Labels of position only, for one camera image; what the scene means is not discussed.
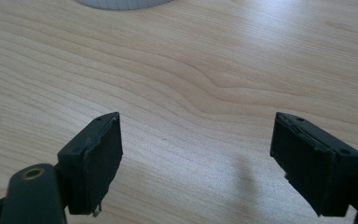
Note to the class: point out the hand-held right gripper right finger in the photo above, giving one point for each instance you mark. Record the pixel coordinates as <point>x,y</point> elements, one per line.
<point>310,161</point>

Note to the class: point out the white ribbed round container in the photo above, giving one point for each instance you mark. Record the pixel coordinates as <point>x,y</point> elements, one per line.
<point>124,3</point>

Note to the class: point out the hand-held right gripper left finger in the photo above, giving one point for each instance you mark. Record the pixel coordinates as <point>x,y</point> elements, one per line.
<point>94,165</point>

